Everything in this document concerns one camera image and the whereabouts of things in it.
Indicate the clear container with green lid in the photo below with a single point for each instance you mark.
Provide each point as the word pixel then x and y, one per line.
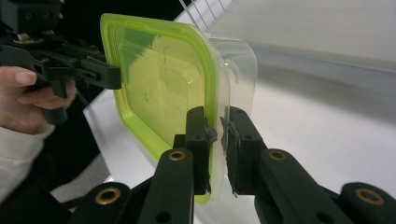
pixel 162 77

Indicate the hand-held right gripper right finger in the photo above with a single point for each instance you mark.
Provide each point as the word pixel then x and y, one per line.
pixel 244 155

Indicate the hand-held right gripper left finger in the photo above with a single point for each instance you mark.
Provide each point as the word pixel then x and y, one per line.
pixel 199 161

